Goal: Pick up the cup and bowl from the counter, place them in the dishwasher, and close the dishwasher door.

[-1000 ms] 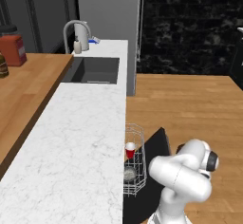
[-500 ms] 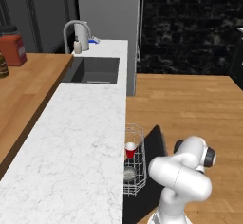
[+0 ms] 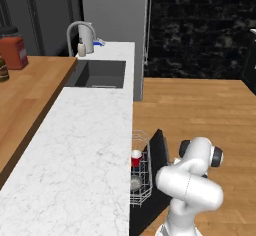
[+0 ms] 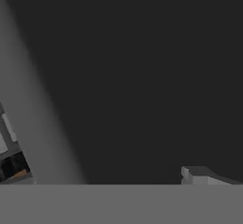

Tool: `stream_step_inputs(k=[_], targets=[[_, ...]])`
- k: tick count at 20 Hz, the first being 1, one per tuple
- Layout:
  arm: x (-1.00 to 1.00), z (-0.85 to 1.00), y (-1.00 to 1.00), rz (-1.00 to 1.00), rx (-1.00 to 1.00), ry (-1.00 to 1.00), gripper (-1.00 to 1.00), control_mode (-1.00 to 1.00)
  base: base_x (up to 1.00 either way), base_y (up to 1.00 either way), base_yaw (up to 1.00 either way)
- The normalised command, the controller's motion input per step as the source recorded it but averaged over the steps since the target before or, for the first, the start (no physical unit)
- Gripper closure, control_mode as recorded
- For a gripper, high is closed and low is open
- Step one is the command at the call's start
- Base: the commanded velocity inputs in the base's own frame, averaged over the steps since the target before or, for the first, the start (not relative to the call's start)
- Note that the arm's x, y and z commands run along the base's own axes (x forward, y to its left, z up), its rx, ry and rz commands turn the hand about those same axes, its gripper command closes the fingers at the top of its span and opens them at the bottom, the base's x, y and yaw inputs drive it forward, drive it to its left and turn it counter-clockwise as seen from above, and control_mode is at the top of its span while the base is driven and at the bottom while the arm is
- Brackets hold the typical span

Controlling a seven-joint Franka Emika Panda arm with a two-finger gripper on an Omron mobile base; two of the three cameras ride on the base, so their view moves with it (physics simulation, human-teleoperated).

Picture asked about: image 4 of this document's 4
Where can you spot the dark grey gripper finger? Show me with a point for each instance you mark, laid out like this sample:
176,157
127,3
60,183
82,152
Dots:
197,175

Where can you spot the dark grey dishwasher door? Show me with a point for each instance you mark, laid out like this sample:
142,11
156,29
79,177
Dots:
133,76

